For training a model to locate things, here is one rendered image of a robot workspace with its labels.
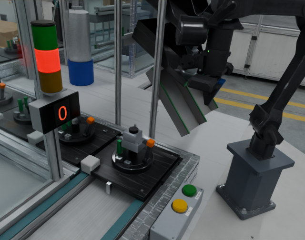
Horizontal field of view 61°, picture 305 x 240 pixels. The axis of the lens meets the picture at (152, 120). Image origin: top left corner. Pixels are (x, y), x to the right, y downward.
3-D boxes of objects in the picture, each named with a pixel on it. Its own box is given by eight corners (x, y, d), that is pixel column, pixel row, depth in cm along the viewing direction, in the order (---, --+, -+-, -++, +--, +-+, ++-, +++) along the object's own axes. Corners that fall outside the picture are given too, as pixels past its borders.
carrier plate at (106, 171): (179, 159, 93) (179, 154, 91) (143, 203, 74) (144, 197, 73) (124, 137, 102) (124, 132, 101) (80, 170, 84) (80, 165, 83)
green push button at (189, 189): (197, 192, 79) (198, 187, 78) (192, 200, 76) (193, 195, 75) (185, 186, 81) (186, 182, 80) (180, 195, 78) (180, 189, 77)
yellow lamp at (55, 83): (67, 88, 64) (65, 69, 61) (51, 95, 60) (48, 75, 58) (53, 83, 66) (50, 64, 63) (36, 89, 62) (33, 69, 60)
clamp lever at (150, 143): (150, 158, 84) (155, 140, 80) (147, 162, 83) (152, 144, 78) (141, 153, 85) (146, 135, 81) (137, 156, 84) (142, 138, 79)
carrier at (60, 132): (121, 135, 103) (121, 107, 97) (77, 169, 84) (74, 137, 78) (76, 117, 113) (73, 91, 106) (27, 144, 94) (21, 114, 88)
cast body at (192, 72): (189, 72, 96) (199, 57, 91) (194, 80, 94) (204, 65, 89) (170, 69, 92) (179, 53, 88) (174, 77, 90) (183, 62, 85)
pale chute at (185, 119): (199, 125, 107) (207, 121, 104) (181, 137, 98) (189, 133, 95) (166, 66, 108) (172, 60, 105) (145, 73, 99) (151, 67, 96)
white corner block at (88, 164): (100, 168, 85) (100, 158, 83) (91, 176, 82) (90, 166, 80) (89, 163, 87) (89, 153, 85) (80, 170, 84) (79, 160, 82)
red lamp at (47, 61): (65, 68, 61) (63, 47, 59) (48, 74, 58) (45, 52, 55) (50, 64, 63) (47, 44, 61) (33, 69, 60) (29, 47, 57)
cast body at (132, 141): (145, 146, 85) (146, 128, 81) (137, 153, 82) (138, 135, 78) (123, 138, 88) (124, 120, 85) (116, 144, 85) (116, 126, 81)
